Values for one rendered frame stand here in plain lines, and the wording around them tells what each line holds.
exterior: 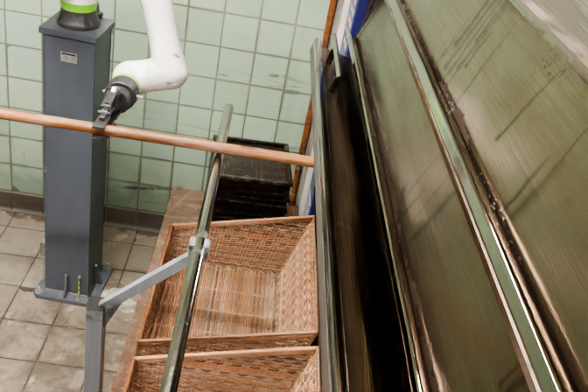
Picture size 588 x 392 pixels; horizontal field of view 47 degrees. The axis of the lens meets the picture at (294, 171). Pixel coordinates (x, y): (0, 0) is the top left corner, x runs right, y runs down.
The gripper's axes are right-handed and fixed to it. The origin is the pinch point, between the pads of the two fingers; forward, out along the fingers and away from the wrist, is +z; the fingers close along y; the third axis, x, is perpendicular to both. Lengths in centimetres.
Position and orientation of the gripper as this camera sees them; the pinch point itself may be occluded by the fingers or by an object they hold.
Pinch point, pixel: (101, 129)
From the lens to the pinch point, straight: 188.8
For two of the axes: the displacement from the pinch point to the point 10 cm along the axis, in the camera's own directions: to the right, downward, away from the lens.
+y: -1.8, 8.5, 5.0
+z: -0.2, 5.1, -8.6
